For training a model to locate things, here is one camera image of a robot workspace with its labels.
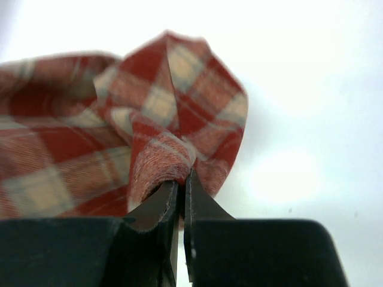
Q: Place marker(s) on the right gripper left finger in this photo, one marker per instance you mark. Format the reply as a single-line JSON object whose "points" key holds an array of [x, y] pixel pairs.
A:
{"points": [[138, 249]]}

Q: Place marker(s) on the red plaid skirt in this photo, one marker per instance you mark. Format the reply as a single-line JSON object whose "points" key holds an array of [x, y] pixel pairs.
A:
{"points": [[92, 134]]}

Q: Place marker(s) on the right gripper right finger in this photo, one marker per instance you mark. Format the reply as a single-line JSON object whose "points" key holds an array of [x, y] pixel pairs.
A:
{"points": [[224, 251]]}

